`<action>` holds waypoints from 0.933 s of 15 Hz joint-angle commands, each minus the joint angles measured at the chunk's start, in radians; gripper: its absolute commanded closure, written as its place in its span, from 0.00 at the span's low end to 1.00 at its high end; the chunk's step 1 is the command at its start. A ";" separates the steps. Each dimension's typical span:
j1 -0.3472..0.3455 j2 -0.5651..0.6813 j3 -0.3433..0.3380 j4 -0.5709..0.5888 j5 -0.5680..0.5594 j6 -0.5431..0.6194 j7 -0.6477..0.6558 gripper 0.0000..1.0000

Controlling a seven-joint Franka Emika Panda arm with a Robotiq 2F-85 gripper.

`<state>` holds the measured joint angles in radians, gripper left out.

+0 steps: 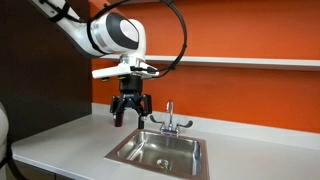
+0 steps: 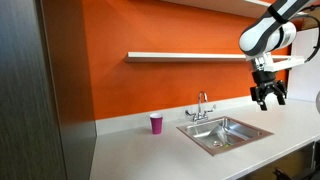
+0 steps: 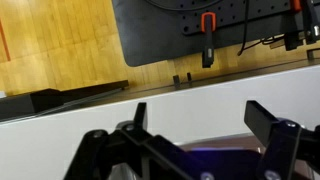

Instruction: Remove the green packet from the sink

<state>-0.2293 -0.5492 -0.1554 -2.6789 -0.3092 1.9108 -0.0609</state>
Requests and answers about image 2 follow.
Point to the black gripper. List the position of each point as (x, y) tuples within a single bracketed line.
[(265, 81)]

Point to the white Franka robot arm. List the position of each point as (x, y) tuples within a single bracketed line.
[(263, 31)]

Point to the stainless steel sink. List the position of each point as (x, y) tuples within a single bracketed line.
[(230, 133)]

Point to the white tall panel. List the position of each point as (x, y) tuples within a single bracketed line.
[(305, 80)]

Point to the chrome faucet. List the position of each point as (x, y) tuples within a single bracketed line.
[(200, 115)]

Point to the brown cardboard box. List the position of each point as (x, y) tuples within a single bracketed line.
[(308, 24)]

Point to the white overhead shelf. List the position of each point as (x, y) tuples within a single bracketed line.
[(233, 6)]

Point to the pink plastic cup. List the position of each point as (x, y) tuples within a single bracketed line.
[(156, 125)]

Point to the dark wood cabinet panel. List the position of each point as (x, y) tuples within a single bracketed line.
[(30, 100)]

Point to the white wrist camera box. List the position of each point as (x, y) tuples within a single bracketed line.
[(283, 64)]

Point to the white floating wall shelf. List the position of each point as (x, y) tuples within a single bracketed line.
[(183, 57)]

